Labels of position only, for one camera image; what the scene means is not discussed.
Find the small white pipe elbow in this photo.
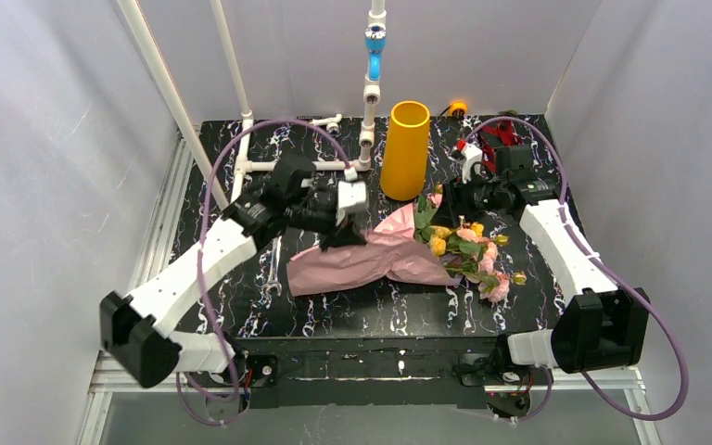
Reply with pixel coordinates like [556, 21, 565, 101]
[309, 113, 343, 137]

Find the aluminium extrusion frame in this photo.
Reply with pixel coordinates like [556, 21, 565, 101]
[77, 122, 663, 445]

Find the red printed ribbon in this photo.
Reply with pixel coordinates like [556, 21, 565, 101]
[477, 121, 521, 173]

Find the silver open-end wrench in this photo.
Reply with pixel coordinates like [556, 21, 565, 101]
[261, 237, 283, 298]

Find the yellow cylindrical vase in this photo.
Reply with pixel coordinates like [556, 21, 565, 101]
[380, 100, 430, 201]

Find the pink paper flower bouquet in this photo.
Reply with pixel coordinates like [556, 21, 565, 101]
[286, 194, 523, 303]

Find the blue pipe valve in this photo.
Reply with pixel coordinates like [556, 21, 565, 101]
[364, 22, 387, 81]

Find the orange round button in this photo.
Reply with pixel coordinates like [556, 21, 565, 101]
[439, 101, 469, 118]

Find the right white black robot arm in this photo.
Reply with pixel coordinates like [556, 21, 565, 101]
[434, 141, 648, 374]

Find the white PVC pipe frame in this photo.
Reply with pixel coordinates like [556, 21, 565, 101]
[117, 1, 387, 209]

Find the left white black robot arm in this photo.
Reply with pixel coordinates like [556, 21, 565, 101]
[99, 155, 368, 388]

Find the purple cable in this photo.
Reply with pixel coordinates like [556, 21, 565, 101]
[461, 115, 690, 424]
[173, 118, 357, 427]

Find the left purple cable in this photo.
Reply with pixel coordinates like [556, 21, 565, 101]
[173, 118, 357, 427]

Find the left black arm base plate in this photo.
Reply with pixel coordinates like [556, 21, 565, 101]
[192, 351, 279, 390]

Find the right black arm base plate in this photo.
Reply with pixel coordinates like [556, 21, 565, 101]
[452, 351, 547, 391]

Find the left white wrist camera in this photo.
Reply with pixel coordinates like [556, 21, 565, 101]
[336, 181, 368, 224]

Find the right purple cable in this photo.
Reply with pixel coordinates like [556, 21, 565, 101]
[461, 115, 690, 424]

